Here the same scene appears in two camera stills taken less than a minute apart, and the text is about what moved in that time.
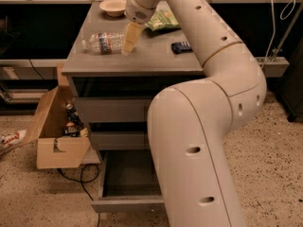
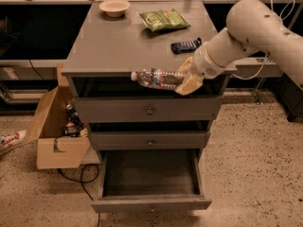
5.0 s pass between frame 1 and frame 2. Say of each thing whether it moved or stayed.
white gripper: moved
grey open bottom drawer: stayed
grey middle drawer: stayed
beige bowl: stayed
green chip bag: stayed
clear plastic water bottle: moved
